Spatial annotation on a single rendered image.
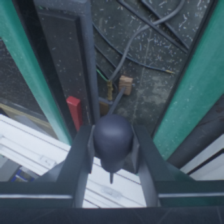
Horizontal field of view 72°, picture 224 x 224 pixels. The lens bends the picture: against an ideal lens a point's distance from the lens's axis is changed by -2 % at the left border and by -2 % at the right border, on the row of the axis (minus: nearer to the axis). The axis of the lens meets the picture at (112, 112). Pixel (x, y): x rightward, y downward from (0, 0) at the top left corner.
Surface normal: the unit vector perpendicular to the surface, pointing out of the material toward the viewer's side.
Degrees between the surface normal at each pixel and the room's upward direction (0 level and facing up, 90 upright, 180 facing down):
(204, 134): 0
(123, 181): 90
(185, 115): 0
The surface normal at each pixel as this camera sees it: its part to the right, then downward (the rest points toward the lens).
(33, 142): 0.01, -0.59
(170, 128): -0.40, 0.73
